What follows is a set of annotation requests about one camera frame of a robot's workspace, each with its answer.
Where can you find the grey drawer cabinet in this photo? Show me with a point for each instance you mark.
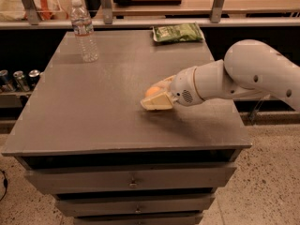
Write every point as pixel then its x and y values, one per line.
pixel 90 115

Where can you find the middle soda can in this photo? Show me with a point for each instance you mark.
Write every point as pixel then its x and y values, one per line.
pixel 21 80

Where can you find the orange fruit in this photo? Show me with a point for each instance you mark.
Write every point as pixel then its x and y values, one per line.
pixel 152 90

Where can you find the bottom grey drawer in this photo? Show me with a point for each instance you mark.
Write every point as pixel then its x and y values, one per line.
pixel 150 219

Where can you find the clear plastic water bottle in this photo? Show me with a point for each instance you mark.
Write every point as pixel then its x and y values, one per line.
pixel 83 30

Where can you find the left soda can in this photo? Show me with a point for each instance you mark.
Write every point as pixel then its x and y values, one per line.
pixel 6 80

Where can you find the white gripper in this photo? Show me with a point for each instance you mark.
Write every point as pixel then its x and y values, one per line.
pixel 183 86

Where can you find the right soda can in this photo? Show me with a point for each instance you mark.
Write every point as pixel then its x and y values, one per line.
pixel 34 76

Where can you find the wooden shelf with metal brackets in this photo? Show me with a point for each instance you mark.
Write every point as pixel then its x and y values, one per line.
pixel 207 13

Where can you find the white orange plastic bag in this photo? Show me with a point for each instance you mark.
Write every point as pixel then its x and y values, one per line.
pixel 14 10

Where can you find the top grey drawer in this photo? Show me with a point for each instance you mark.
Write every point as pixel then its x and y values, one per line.
pixel 123 178

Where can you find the middle grey drawer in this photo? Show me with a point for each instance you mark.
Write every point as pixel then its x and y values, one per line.
pixel 135 205

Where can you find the grey drawer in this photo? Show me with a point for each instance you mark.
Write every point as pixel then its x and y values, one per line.
pixel 135 205
pixel 123 178
pixel 150 219

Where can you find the soda can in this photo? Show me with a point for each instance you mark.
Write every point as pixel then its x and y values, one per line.
pixel 6 80
pixel 34 76
pixel 21 80

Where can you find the green jalapeno chip bag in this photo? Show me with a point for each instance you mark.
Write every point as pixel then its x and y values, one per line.
pixel 178 33

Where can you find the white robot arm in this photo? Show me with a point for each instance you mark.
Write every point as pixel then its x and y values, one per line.
pixel 250 68

